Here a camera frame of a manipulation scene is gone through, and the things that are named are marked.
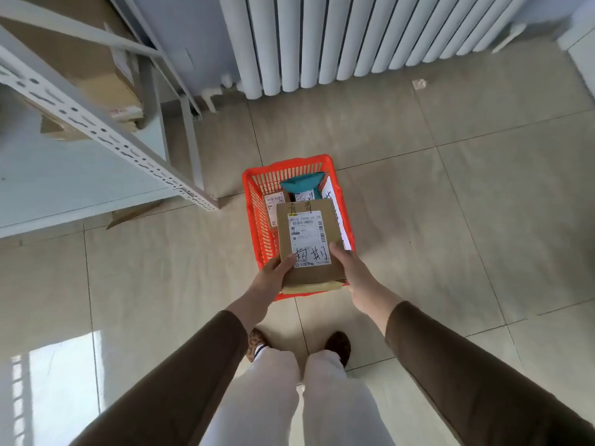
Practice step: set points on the person's right hand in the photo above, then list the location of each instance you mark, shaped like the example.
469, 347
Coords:
355, 276

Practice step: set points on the person's left hand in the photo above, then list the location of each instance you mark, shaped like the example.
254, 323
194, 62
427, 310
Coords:
265, 284

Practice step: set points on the person's right thumb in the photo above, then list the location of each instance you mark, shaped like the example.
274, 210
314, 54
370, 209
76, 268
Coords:
338, 253

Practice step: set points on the person's left thumb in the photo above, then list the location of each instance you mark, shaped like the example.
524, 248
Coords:
287, 263

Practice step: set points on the brown cardboard parcel with label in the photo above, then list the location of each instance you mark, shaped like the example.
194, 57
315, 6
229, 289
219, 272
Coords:
309, 246

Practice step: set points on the person's right forearm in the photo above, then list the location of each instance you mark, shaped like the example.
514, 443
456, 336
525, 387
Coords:
465, 376

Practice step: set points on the person's left forearm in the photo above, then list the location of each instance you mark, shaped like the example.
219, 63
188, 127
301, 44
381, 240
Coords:
186, 380

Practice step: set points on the white flat parcel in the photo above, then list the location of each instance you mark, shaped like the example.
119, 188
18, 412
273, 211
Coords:
335, 208

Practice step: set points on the orange plastic basket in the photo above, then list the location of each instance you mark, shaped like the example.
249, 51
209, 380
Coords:
260, 213

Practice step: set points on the small brown labelled box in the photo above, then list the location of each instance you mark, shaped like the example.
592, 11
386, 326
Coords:
274, 206

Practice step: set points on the teal parcel bag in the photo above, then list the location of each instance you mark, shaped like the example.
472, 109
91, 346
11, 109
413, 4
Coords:
303, 183

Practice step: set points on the person's left shoe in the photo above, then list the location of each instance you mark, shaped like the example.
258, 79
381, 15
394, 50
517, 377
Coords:
255, 343

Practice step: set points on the person's shoe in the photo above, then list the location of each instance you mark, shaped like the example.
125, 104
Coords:
339, 346
255, 343

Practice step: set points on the person's right shoe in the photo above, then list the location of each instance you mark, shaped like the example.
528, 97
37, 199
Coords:
339, 346

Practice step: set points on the person's left leg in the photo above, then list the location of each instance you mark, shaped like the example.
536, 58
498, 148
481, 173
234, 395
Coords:
260, 404

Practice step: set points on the person's leg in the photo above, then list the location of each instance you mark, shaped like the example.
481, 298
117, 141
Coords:
260, 404
341, 404

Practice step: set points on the person's right leg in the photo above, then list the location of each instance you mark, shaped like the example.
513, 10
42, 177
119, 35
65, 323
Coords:
341, 404

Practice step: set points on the flat cardboard piece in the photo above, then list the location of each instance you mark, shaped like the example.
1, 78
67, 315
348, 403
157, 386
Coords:
135, 213

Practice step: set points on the small white floor scrap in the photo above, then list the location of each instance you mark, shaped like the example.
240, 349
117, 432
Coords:
419, 84

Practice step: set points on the white radiator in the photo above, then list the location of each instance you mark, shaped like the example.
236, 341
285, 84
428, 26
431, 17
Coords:
353, 37

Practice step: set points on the white metal shelf rack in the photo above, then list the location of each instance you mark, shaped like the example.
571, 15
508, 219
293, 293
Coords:
83, 134

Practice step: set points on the large cardboard box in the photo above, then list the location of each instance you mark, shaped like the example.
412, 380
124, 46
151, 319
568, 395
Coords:
88, 64

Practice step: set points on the white cabinet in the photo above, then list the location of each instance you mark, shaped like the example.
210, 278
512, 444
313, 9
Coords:
578, 37

